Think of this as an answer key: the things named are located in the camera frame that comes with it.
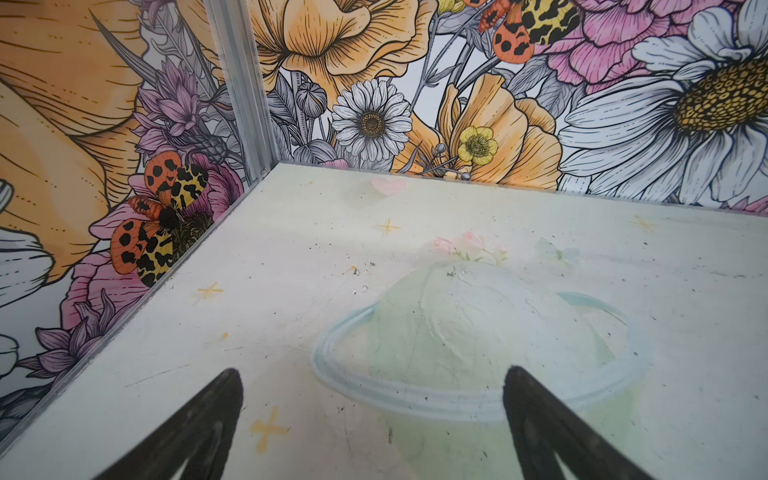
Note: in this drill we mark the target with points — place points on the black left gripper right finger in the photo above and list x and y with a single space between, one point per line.
548 435

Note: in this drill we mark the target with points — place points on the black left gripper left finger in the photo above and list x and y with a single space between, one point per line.
193 443

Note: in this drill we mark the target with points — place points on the aluminium corner post left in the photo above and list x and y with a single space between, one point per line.
237 49

